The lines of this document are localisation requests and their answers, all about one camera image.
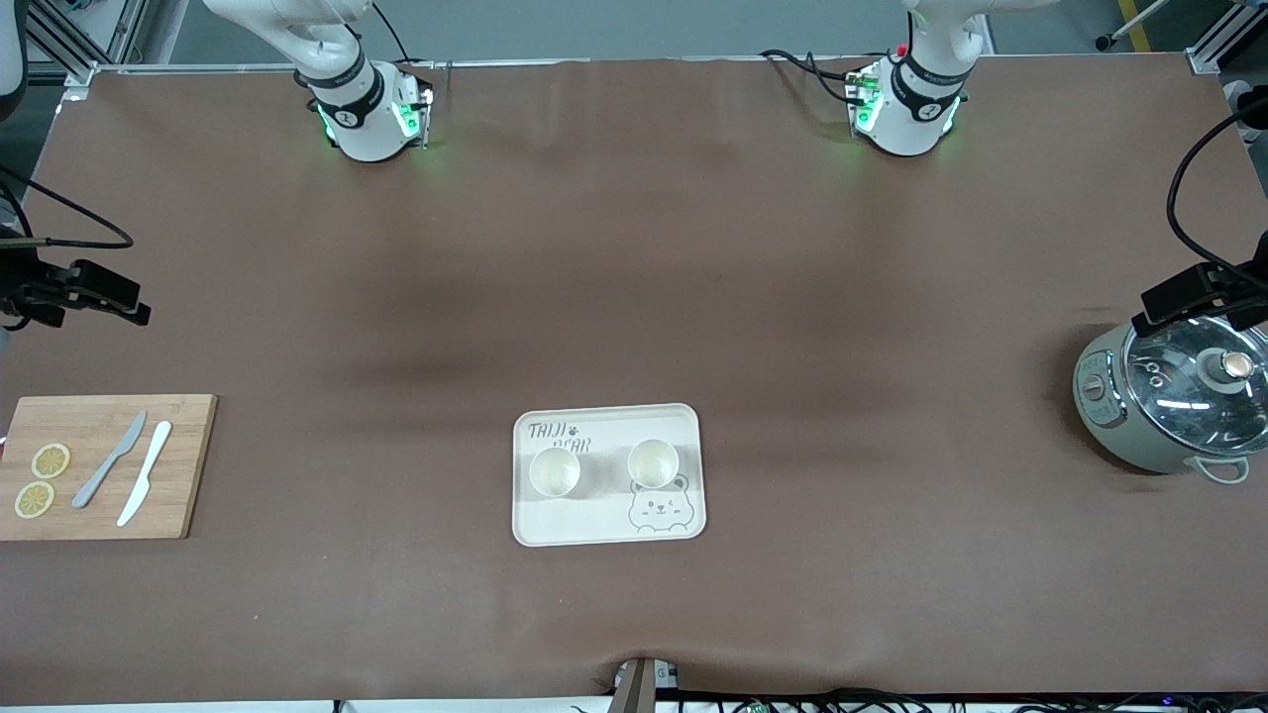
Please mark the cream paper cup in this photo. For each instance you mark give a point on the cream paper cup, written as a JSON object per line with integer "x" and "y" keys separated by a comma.
{"x": 555, "y": 473}
{"x": 654, "y": 463}

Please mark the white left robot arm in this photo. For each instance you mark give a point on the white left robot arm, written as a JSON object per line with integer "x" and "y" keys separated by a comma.
{"x": 906, "y": 124}

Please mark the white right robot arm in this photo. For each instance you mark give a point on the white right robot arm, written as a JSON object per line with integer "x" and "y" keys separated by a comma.
{"x": 362, "y": 119}

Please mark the glass pot lid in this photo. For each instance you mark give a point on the glass pot lid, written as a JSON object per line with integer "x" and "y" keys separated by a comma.
{"x": 1184, "y": 396}

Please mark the grey-green electric pot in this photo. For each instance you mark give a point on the grey-green electric pot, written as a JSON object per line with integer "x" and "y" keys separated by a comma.
{"x": 1139, "y": 451}

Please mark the grey plastic knife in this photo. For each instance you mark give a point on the grey plastic knife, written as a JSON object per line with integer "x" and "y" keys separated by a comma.
{"x": 107, "y": 465}

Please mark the white plastic knife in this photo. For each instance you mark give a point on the white plastic knife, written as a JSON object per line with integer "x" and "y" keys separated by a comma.
{"x": 149, "y": 465}

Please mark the yellow lemon slice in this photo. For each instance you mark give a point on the yellow lemon slice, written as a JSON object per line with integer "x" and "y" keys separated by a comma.
{"x": 51, "y": 460}
{"x": 35, "y": 500}

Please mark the wooden cutting board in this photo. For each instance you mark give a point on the wooden cutting board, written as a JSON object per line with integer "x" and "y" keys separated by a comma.
{"x": 183, "y": 495}

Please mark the brown table cover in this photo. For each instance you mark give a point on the brown table cover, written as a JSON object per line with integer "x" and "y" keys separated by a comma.
{"x": 634, "y": 297}

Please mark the beige tray with bear print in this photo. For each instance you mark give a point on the beige tray with bear print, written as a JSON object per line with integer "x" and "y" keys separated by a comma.
{"x": 604, "y": 515}

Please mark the aluminium frame profile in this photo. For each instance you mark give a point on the aluminium frame profile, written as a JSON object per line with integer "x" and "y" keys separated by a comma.
{"x": 1204, "y": 57}
{"x": 79, "y": 69}

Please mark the brown post with grey bracket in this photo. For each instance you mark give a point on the brown post with grey bracket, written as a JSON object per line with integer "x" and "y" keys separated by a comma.
{"x": 636, "y": 693}

